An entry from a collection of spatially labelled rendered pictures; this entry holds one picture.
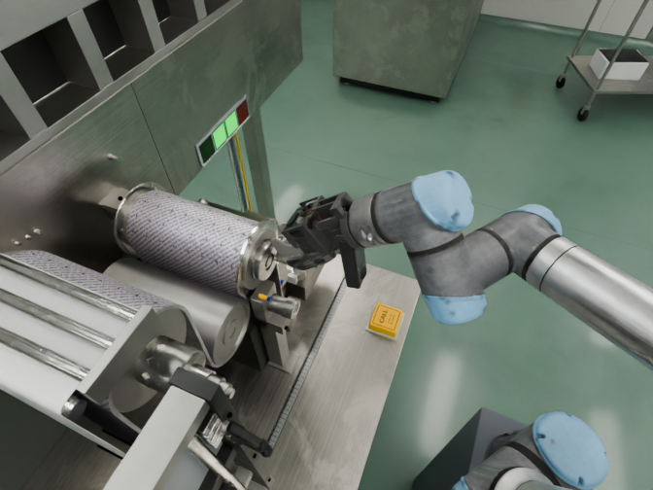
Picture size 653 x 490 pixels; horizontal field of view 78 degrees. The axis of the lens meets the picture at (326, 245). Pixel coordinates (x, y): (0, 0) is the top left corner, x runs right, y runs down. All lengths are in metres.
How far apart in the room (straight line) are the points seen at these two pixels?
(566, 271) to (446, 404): 1.49
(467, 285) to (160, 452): 0.38
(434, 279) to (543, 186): 2.57
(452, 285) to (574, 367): 1.80
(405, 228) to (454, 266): 0.08
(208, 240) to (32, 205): 0.28
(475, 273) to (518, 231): 0.09
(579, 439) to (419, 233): 0.48
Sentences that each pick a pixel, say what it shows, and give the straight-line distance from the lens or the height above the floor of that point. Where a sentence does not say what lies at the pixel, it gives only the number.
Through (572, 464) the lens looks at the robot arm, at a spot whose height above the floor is 1.13.
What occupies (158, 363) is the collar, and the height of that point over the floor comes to 1.37.
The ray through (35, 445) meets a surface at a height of 0.95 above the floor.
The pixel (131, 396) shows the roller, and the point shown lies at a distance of 0.59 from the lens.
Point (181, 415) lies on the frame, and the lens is 0.44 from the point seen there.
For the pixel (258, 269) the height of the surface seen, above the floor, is 1.27.
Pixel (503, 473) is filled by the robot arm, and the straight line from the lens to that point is 0.75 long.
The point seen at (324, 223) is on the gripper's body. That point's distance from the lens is 0.59.
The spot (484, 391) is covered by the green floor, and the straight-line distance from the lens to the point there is 2.07.
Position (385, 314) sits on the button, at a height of 0.92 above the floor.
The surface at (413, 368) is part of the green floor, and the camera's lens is 2.02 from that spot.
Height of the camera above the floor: 1.84
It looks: 51 degrees down
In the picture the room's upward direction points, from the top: straight up
